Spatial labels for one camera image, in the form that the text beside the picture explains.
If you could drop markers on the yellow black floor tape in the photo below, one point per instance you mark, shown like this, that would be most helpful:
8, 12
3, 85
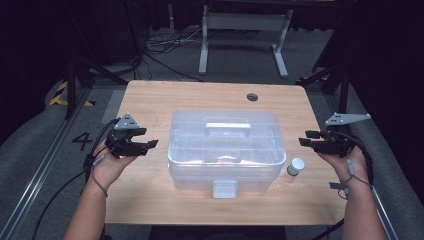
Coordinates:
58, 96

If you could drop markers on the person's right hand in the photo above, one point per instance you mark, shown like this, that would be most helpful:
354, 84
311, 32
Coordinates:
348, 168

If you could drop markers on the person's dark clothing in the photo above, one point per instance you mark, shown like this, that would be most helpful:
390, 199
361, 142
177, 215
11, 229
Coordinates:
216, 233

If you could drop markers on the aluminium floor rail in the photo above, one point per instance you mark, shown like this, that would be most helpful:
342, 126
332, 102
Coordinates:
385, 213
40, 170

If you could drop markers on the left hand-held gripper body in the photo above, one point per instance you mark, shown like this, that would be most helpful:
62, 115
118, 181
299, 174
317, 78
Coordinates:
126, 146

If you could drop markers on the grey metal table frame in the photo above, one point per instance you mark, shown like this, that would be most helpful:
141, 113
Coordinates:
245, 21

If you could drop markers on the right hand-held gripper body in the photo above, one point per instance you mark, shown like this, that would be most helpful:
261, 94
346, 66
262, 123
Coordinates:
335, 145

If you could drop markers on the small white pill bottle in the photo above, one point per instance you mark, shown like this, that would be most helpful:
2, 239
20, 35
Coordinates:
295, 165

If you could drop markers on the person's left hand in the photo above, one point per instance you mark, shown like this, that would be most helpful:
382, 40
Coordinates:
111, 168

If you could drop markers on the clear plastic storage box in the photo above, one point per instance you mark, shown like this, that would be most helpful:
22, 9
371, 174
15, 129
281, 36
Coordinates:
226, 150

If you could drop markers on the dark tape piece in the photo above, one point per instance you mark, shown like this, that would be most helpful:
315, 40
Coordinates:
334, 185

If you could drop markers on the black metal stand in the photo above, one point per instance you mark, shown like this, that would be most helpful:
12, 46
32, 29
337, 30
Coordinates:
71, 90
343, 90

